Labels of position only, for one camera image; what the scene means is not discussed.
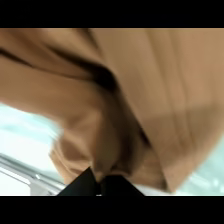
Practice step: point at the brown garment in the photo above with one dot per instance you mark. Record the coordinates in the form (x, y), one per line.
(133, 93)

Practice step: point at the silver frame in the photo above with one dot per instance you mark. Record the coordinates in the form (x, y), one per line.
(26, 175)

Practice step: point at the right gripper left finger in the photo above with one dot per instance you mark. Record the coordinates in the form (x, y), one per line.
(83, 186)

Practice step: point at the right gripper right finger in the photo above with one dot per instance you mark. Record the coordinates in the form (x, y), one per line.
(120, 187)

